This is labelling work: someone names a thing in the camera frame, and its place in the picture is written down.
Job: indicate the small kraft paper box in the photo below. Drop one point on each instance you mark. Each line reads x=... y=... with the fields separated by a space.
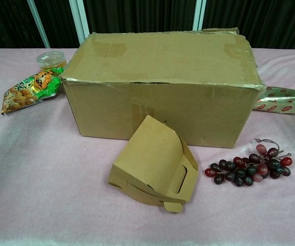
x=147 y=159

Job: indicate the slanted white frame post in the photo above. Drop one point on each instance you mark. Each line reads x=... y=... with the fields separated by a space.
x=38 y=23

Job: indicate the pink tablecloth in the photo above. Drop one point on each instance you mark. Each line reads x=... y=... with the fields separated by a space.
x=34 y=179

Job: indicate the dark red grape bunch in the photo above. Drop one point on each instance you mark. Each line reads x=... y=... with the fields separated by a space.
x=250 y=170

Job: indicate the green red foil package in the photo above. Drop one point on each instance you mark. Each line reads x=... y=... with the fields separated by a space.
x=280 y=101

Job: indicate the clear plastic jar with lid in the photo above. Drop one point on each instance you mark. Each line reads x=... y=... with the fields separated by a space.
x=50 y=60

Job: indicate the large brown cardboard box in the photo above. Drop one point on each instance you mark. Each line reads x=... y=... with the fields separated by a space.
x=163 y=107

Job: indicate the green snack bag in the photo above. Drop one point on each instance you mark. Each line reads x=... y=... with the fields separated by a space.
x=29 y=92

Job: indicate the wide white frame post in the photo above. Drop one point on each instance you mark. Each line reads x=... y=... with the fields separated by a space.
x=79 y=18

